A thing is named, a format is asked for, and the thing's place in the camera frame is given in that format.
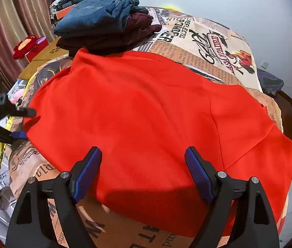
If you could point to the orange box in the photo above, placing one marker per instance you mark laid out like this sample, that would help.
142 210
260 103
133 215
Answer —
63 13

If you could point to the grey blue backpack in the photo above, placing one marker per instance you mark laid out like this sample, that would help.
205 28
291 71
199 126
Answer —
271 82

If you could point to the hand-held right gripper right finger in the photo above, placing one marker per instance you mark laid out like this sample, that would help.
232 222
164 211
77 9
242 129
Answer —
198 175

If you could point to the pink plush toy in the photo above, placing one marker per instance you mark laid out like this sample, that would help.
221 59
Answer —
15 96

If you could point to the blue jeans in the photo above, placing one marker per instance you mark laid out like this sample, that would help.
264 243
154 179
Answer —
91 15

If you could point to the red garment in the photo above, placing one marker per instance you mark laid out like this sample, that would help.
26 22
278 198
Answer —
148 121

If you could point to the dark maroon garment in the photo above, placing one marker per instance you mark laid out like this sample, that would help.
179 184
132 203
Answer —
125 36

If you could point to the white wall socket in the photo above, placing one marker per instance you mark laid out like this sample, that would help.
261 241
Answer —
264 64

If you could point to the striped curtain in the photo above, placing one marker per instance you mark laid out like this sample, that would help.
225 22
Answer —
11 13

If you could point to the red plush toy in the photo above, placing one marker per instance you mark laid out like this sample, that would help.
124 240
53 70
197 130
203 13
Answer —
24 46

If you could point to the yellow pillow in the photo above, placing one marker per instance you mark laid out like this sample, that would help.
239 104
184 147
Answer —
170 6

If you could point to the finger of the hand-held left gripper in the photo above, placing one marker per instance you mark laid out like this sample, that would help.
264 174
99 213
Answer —
16 135
24 112

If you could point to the brown cardboard box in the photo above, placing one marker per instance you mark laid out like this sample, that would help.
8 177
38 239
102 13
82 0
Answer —
45 54

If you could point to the printed blanket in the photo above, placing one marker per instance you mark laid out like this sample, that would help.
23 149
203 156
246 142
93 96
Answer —
187 41

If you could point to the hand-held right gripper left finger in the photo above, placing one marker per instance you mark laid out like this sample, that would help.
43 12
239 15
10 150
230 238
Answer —
87 175

